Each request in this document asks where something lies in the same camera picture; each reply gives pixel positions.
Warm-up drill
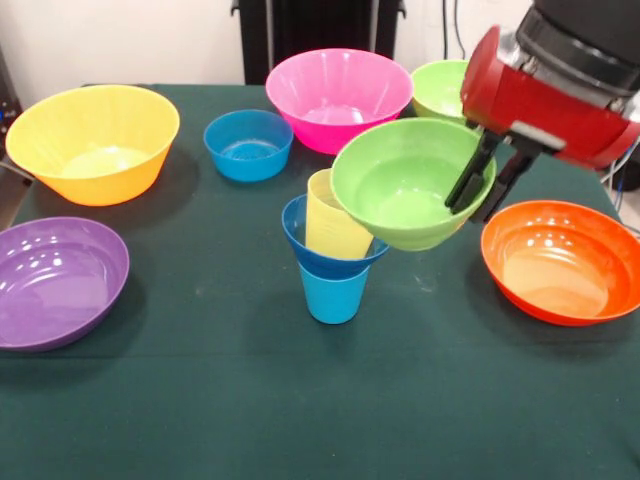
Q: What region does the large pink plastic bowl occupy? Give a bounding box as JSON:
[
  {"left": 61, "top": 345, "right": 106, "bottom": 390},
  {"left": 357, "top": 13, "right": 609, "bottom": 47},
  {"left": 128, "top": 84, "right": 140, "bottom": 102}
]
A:
[{"left": 264, "top": 48, "right": 415, "bottom": 157}]

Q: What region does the small green plastic bowl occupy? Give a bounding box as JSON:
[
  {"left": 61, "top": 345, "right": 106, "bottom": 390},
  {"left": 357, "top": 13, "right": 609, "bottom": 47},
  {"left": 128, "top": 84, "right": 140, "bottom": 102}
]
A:
[{"left": 330, "top": 117, "right": 498, "bottom": 253}]

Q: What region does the shallow orange plastic bowl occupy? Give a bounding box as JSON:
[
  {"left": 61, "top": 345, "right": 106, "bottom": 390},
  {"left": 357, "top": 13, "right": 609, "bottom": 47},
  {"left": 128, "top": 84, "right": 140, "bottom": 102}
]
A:
[{"left": 480, "top": 200, "right": 640, "bottom": 328}]

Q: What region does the light blue plastic cup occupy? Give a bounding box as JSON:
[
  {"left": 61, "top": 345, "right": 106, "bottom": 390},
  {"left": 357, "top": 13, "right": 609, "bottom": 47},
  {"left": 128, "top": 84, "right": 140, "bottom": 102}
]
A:
[{"left": 298, "top": 260, "right": 372, "bottom": 326}]

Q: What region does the shallow purple plastic bowl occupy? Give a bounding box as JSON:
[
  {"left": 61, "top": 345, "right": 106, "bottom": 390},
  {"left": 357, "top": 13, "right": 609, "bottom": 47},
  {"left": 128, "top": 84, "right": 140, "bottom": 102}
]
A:
[{"left": 0, "top": 216, "right": 130, "bottom": 353}]

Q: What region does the small dark blue bowl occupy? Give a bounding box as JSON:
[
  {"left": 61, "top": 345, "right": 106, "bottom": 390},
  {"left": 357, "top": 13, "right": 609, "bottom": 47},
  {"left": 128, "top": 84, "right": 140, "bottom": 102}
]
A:
[{"left": 281, "top": 194, "right": 390, "bottom": 276}]

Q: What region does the large green plastic bowl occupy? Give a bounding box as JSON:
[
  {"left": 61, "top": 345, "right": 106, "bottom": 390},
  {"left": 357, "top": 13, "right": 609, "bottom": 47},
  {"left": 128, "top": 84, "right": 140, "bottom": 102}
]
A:
[{"left": 410, "top": 59, "right": 472, "bottom": 125}]

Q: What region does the translucent yellow plastic cup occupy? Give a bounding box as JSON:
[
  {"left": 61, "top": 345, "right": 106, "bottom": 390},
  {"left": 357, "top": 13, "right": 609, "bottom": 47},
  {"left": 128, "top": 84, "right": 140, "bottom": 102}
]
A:
[{"left": 304, "top": 168, "right": 375, "bottom": 261}]

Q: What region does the black equipment box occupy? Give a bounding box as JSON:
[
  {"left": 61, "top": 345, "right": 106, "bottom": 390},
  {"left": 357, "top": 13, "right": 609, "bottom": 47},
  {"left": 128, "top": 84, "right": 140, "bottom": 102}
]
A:
[{"left": 0, "top": 47, "right": 26, "bottom": 126}]

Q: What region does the grey blue cable bundle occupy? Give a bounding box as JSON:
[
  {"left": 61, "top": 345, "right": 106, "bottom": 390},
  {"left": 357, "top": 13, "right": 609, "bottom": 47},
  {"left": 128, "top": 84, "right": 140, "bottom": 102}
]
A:
[{"left": 599, "top": 149, "right": 640, "bottom": 201}]

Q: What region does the translucent light blue bowl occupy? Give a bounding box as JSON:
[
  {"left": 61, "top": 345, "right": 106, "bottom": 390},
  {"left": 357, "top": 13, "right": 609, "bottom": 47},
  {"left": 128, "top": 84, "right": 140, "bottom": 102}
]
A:
[{"left": 202, "top": 109, "right": 295, "bottom": 183}]

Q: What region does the black wall cable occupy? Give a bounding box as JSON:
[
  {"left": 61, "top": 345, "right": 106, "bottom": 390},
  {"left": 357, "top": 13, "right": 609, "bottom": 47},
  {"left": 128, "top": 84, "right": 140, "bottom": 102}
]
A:
[
  {"left": 452, "top": 0, "right": 468, "bottom": 64},
  {"left": 435, "top": 0, "right": 454, "bottom": 65}
]

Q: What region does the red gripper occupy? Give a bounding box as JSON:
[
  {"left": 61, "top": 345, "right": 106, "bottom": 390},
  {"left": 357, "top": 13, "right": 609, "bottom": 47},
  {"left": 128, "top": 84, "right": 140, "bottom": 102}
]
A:
[{"left": 443, "top": 25, "right": 640, "bottom": 225}]

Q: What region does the large yellow plastic bowl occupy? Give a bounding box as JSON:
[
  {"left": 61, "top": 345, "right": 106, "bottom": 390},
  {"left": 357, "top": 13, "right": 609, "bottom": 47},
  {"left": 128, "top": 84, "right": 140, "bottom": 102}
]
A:
[{"left": 4, "top": 84, "right": 182, "bottom": 208}]

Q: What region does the dark green tablecloth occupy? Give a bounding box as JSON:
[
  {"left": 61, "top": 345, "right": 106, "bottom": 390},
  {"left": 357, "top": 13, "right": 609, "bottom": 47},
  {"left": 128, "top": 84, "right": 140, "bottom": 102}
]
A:
[{"left": 0, "top": 83, "right": 640, "bottom": 480}]

